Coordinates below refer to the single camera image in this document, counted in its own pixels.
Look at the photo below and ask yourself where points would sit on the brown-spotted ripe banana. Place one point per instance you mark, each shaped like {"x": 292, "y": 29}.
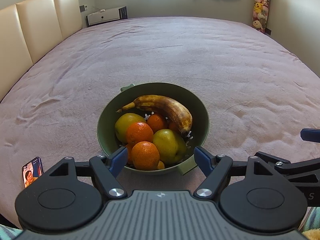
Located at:
{"x": 170, "y": 107}

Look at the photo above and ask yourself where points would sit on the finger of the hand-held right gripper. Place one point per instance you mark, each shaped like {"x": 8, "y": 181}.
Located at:
{"x": 272, "y": 158}
{"x": 311, "y": 134}

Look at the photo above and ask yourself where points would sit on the striped teal cloth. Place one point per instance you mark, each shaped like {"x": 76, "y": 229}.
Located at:
{"x": 311, "y": 217}
{"x": 8, "y": 232}

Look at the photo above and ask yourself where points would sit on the plush toy hanging organizer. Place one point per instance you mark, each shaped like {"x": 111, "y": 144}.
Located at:
{"x": 261, "y": 5}

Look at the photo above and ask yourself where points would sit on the green perforated colander bowl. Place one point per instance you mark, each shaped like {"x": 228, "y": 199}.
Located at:
{"x": 198, "y": 115}

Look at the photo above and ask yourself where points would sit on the small yellow-orange kumquat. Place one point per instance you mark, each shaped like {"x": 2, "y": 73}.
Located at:
{"x": 161, "y": 165}

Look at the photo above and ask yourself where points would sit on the cream padded headboard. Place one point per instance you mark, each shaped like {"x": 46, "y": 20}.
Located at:
{"x": 37, "y": 25}

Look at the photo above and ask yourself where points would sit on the white low cabinet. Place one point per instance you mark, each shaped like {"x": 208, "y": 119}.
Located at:
{"x": 105, "y": 17}

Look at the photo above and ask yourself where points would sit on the smartphone with lit screen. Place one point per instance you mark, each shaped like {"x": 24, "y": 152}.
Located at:
{"x": 32, "y": 173}

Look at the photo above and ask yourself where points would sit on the wall thermostat panel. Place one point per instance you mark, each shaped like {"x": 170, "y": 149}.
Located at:
{"x": 83, "y": 7}

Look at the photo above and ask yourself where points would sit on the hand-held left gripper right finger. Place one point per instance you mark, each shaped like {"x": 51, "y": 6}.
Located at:
{"x": 203, "y": 160}

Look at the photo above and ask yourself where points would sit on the orange tangerine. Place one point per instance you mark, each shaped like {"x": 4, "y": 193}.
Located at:
{"x": 129, "y": 152}
{"x": 139, "y": 132}
{"x": 145, "y": 156}
{"x": 157, "y": 122}
{"x": 172, "y": 126}

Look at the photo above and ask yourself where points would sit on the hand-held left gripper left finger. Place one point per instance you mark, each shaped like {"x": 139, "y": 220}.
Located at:
{"x": 119, "y": 160}

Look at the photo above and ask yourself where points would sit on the yellow fluffy cloth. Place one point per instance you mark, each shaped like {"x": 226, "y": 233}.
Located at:
{"x": 313, "y": 235}

